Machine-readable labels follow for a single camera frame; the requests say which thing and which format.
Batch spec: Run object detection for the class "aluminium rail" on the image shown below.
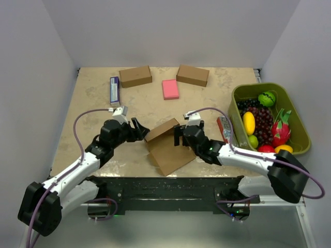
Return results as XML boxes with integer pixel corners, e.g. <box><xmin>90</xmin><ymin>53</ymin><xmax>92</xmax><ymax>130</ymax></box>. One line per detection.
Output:
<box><xmin>77</xmin><ymin>193</ymin><xmax>308</xmax><ymax>207</ymax></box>

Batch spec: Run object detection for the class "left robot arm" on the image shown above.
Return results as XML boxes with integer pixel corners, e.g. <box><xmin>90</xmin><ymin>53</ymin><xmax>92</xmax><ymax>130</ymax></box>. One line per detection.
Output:
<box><xmin>18</xmin><ymin>118</ymin><xmax>150</xmax><ymax>237</ymax></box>

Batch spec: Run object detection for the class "left folded cardboard box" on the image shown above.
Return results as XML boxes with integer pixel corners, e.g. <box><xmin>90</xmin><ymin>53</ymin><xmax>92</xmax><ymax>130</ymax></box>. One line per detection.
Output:
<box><xmin>119</xmin><ymin>66</ymin><xmax>153</xmax><ymax>88</ymax></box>

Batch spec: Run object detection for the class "pink dragon fruit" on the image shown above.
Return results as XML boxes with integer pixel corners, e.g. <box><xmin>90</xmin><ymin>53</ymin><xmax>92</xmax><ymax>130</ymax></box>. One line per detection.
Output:
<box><xmin>271</xmin><ymin>109</ymin><xmax>291</xmax><ymax>148</ymax></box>

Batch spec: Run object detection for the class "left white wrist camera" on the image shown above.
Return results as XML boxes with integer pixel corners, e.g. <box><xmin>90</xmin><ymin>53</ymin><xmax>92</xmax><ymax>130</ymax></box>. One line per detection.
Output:
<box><xmin>108</xmin><ymin>106</ymin><xmax>129</xmax><ymax>124</ymax></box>

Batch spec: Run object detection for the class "yellow toy lemon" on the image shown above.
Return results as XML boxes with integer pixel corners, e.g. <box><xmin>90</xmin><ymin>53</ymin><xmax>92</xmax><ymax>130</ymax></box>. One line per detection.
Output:
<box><xmin>243</xmin><ymin>112</ymin><xmax>255</xmax><ymax>136</ymax></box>

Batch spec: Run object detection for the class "green toy melon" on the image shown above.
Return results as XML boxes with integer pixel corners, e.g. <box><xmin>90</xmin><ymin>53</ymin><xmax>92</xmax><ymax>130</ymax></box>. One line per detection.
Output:
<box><xmin>258</xmin><ymin>91</ymin><xmax>276</xmax><ymax>107</ymax></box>

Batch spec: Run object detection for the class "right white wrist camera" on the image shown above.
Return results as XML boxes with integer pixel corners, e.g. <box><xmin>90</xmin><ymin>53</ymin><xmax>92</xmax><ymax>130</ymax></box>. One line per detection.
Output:
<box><xmin>183</xmin><ymin>111</ymin><xmax>201</xmax><ymax>127</ymax></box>

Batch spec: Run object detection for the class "black grape bunch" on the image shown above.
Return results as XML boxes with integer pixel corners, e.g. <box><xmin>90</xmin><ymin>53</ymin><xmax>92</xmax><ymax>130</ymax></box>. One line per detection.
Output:
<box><xmin>237</xmin><ymin>99</ymin><xmax>261</xmax><ymax>111</ymax></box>

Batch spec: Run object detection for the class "olive green plastic bin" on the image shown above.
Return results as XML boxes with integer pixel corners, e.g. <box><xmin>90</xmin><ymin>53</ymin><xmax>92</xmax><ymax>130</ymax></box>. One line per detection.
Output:
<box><xmin>228</xmin><ymin>83</ymin><xmax>311</xmax><ymax>156</ymax></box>

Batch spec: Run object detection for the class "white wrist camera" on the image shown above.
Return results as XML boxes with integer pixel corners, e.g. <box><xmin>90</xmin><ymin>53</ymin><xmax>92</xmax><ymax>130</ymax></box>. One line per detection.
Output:
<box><xmin>183</xmin><ymin>111</ymin><xmax>201</xmax><ymax>127</ymax></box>
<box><xmin>108</xmin><ymin>106</ymin><xmax>129</xmax><ymax>124</ymax></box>

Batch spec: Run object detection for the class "pink sticky note pad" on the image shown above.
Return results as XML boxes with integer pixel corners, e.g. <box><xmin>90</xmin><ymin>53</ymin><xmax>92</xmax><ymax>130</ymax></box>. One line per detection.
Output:
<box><xmin>162</xmin><ymin>80</ymin><xmax>179</xmax><ymax>100</ymax></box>

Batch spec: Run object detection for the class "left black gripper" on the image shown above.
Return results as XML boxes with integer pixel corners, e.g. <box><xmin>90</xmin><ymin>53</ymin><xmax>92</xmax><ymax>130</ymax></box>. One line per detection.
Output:
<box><xmin>111</xmin><ymin>117</ymin><xmax>149</xmax><ymax>149</ymax></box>

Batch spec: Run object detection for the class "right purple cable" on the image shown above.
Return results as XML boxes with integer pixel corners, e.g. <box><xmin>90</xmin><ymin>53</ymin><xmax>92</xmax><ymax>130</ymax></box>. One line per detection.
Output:
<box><xmin>186</xmin><ymin>107</ymin><xmax>325</xmax><ymax>199</ymax></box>

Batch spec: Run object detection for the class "right folded cardboard box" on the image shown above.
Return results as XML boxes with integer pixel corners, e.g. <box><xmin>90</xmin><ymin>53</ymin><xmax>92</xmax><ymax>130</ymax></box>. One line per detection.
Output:
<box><xmin>176</xmin><ymin>65</ymin><xmax>209</xmax><ymax>87</ymax></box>

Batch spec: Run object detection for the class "brown cardboard box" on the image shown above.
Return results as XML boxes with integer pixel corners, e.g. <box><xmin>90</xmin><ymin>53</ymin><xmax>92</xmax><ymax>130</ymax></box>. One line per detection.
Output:
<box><xmin>144</xmin><ymin>118</ymin><xmax>196</xmax><ymax>176</ymax></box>

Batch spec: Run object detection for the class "orange yellow mango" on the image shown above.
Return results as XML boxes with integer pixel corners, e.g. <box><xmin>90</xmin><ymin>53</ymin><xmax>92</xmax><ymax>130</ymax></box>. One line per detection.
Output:
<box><xmin>275</xmin><ymin>144</ymin><xmax>293</xmax><ymax>153</ymax></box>

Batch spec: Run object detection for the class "red silver snack packet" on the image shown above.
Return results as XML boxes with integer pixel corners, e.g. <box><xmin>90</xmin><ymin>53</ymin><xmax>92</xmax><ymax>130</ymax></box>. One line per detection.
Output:
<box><xmin>217</xmin><ymin>115</ymin><xmax>232</xmax><ymax>143</ymax></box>

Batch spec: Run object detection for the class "black base frame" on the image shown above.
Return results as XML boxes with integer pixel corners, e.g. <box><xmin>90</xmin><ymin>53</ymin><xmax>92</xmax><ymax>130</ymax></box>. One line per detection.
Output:
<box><xmin>87</xmin><ymin>176</ymin><xmax>260</xmax><ymax>221</ymax></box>

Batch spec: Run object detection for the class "red toy apple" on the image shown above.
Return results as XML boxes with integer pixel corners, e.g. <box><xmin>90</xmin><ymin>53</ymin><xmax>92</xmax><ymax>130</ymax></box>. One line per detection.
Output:
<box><xmin>258</xmin><ymin>145</ymin><xmax>275</xmax><ymax>153</ymax></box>

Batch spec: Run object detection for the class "purple cable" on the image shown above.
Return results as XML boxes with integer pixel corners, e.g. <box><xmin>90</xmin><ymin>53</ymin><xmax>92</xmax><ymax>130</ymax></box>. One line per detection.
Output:
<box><xmin>186</xmin><ymin>107</ymin><xmax>325</xmax><ymax>199</ymax></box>
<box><xmin>26</xmin><ymin>107</ymin><xmax>114</xmax><ymax>248</ymax></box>

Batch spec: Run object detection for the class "green toy lime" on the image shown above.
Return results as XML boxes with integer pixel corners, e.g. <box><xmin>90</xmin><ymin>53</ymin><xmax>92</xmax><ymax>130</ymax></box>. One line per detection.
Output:
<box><xmin>248</xmin><ymin>135</ymin><xmax>259</xmax><ymax>149</ymax></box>

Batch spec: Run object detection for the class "dark red grape bunch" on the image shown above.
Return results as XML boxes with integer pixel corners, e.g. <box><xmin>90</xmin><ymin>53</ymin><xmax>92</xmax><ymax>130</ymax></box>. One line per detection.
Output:
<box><xmin>240</xmin><ymin>107</ymin><xmax>274</xmax><ymax>147</ymax></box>

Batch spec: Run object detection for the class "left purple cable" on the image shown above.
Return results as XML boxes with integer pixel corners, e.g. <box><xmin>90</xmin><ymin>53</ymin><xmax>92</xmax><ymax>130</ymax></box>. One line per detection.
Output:
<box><xmin>26</xmin><ymin>107</ymin><xmax>114</xmax><ymax>248</ymax></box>

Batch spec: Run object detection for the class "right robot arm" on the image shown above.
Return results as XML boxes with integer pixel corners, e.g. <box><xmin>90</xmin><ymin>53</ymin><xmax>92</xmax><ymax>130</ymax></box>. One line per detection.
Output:
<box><xmin>174</xmin><ymin>125</ymin><xmax>309</xmax><ymax>204</ymax></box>

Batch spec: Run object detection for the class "purple toothpaste box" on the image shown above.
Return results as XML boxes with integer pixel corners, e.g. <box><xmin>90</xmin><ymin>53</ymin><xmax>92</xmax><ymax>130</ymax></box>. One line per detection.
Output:
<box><xmin>110</xmin><ymin>76</ymin><xmax>120</xmax><ymax>107</ymax></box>

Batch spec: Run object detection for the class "folded cardboard box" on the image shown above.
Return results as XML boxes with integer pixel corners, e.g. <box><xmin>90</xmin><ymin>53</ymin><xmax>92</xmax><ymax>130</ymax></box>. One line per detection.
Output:
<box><xmin>119</xmin><ymin>66</ymin><xmax>153</xmax><ymax>88</ymax></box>
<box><xmin>176</xmin><ymin>65</ymin><xmax>209</xmax><ymax>87</ymax></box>

